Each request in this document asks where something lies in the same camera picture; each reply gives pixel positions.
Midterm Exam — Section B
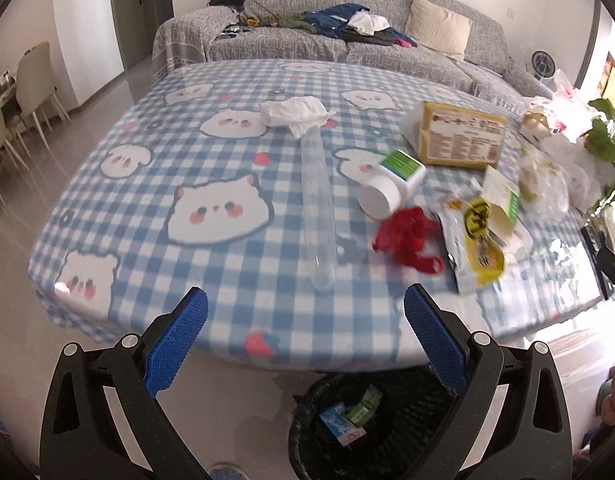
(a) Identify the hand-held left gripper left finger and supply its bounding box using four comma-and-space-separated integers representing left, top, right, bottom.
40, 286, 210, 480

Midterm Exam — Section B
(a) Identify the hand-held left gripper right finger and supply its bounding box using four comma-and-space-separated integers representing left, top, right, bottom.
403, 283, 573, 480

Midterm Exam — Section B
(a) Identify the black mesh trash bin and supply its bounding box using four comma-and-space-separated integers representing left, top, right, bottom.
287, 362, 468, 480

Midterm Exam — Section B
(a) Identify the yellow snack wrapper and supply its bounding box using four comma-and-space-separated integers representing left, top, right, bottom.
437, 195, 535, 296

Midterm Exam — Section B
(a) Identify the small white and green box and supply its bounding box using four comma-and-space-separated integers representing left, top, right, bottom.
480, 165, 522, 241

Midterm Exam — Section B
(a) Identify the white bottle with green label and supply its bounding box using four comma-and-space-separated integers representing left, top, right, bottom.
357, 149, 428, 221

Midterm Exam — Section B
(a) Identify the clear plastic tube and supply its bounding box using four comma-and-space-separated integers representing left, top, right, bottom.
300, 125, 335, 293

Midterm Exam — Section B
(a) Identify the white tissue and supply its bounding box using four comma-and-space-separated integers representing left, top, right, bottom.
260, 96, 338, 138

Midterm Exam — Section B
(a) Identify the green carton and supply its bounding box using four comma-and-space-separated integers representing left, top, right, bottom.
347, 385, 383, 423

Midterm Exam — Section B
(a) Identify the red mesh net bag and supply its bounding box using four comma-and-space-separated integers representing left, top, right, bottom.
372, 205, 445, 276

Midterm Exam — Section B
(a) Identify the blue and white packet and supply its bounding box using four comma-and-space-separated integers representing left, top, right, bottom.
320, 402, 363, 446

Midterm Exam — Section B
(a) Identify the blue checked bear tablecloth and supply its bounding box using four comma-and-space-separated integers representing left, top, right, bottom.
28, 58, 611, 368

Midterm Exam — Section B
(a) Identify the clear plastic bag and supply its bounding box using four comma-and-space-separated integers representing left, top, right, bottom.
517, 152, 571, 216

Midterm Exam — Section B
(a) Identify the large yellow cardboard box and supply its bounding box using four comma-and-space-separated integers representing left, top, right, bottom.
401, 101, 508, 170

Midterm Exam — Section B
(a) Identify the clear plastic bags pile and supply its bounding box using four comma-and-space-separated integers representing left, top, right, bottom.
537, 135, 615, 211

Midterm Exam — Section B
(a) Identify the small beige box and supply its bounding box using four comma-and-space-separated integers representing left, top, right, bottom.
520, 110, 553, 143

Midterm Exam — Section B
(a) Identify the green potted plant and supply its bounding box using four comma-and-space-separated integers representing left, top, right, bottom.
585, 97, 615, 211

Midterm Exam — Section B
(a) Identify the white plastic bag red print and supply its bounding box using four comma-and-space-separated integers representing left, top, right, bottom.
552, 70, 595, 136

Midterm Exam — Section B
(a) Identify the round fan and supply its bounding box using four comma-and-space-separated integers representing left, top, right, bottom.
530, 50, 558, 81

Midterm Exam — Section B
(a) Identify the black garment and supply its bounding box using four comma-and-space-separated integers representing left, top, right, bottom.
342, 30, 403, 46

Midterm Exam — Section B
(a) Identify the cream cushion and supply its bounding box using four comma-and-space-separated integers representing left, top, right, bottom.
405, 0, 473, 61

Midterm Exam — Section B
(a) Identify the grey patterned sofa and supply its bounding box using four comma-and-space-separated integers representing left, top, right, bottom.
152, 0, 555, 98

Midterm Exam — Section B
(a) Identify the dark grey door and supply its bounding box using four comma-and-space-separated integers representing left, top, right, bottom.
110, 0, 160, 71

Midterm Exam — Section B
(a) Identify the white garment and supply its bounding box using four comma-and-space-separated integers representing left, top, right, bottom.
347, 12, 391, 36

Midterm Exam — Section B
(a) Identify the green garment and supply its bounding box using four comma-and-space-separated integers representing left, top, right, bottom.
274, 12, 318, 31

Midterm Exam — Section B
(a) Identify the pile of clothes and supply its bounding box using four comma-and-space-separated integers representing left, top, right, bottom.
307, 4, 388, 38

